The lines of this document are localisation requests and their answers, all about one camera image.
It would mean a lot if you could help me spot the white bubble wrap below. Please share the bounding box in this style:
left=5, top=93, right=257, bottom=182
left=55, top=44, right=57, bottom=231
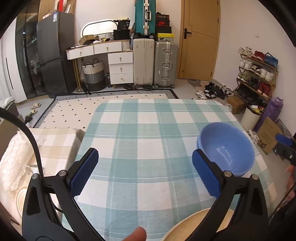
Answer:
left=1, top=131, right=36, bottom=192

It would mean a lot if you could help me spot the wooden door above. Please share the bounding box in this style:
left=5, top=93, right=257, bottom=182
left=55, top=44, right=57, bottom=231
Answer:
left=178, top=1, right=220, bottom=81

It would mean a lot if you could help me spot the blue bowl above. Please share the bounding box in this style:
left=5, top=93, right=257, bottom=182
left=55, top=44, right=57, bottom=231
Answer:
left=197, top=135, right=204, bottom=152
left=199, top=122, right=255, bottom=171
left=230, top=165, right=251, bottom=177

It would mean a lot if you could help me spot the beige plate on beige table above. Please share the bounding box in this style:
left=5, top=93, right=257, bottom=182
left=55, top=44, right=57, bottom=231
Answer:
left=16, top=186, right=28, bottom=217

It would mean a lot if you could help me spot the black shoebox stack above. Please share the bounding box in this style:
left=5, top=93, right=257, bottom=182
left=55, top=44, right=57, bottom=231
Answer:
left=156, top=12, right=172, bottom=34

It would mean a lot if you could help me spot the large beige plate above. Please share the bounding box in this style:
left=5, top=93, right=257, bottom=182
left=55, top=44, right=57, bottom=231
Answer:
left=160, top=207, right=235, bottom=241

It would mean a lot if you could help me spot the white trash bin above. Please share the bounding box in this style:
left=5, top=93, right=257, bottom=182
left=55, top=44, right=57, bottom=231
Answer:
left=240, top=105, right=262, bottom=132

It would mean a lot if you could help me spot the beige suitcase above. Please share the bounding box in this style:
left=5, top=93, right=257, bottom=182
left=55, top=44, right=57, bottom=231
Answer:
left=133, top=39, right=155, bottom=86

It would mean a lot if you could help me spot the oval mirror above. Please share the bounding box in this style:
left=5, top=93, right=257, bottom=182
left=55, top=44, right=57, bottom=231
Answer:
left=79, top=19, right=117, bottom=45

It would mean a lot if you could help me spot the right hand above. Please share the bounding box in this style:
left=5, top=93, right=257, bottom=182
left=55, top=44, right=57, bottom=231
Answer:
left=285, top=165, right=295, bottom=201

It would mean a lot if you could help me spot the white drawer desk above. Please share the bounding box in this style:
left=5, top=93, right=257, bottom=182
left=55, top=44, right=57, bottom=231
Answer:
left=66, top=40, right=133, bottom=85

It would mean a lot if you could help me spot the black refrigerator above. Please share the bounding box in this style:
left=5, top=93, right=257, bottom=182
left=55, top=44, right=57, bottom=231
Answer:
left=37, top=11, right=77, bottom=98

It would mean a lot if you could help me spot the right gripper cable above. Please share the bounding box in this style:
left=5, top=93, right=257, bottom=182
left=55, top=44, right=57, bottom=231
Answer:
left=269, top=182, right=296, bottom=219

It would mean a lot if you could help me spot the teal checkered tablecloth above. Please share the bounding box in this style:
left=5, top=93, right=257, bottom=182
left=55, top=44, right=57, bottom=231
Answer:
left=61, top=98, right=278, bottom=241

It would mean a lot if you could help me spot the silver suitcase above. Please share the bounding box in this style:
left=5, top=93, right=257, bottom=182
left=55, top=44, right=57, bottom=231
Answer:
left=154, top=41, right=179, bottom=88

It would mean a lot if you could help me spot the cardboard box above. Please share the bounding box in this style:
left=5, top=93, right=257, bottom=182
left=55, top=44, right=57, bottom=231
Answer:
left=257, top=117, right=282, bottom=154

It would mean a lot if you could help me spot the beige checkered tablecloth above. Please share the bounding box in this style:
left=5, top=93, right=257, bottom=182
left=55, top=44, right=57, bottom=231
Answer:
left=0, top=127, right=86, bottom=225

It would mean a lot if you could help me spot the black cable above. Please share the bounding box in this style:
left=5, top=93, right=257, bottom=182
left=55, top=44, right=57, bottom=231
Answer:
left=0, top=106, right=63, bottom=212

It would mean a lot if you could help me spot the woven laundry basket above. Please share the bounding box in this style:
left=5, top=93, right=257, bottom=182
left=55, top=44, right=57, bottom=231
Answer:
left=82, top=58, right=106, bottom=92

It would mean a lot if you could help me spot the teal suitcase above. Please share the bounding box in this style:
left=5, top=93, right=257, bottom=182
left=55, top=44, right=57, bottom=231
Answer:
left=134, top=0, right=156, bottom=39

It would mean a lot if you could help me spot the left hand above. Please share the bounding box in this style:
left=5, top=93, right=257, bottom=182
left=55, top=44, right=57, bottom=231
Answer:
left=122, top=226, right=147, bottom=241

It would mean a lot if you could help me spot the yellow black shoebox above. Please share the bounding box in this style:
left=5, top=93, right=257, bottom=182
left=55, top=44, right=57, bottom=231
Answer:
left=157, top=33, right=174, bottom=42

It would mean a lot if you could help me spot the shoe rack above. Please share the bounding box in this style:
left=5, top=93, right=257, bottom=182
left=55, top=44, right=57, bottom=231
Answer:
left=234, top=47, right=278, bottom=103

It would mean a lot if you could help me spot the silver metal stand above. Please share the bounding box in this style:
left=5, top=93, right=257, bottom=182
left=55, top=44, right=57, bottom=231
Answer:
left=21, top=164, right=39, bottom=175

